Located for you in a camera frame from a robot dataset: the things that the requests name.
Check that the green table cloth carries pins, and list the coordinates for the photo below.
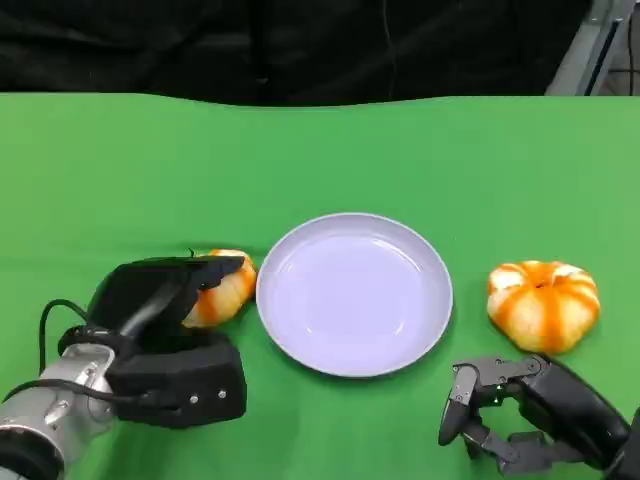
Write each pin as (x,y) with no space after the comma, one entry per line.
(320,165)

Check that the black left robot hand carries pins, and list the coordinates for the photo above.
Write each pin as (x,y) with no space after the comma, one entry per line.
(140,290)

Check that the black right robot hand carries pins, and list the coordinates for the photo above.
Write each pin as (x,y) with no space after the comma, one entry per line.
(560,395)

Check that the lilac plate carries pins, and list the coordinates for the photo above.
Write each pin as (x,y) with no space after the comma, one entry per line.
(355,295)

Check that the orange and white bread roll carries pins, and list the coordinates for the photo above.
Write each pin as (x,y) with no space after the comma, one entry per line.
(542,310)
(225,300)

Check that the grey metal frame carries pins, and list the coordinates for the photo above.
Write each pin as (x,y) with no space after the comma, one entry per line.
(580,55)

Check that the black backdrop curtain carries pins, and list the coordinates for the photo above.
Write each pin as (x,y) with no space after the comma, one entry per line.
(150,45)

